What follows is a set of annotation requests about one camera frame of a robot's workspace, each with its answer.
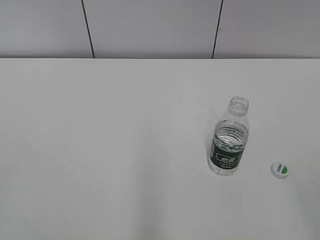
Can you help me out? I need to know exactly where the clear water bottle green label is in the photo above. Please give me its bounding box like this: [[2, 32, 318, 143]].
[[208, 96, 250, 176]]

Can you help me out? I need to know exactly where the white green bottle cap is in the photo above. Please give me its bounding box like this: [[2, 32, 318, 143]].
[[270, 161, 289, 180]]

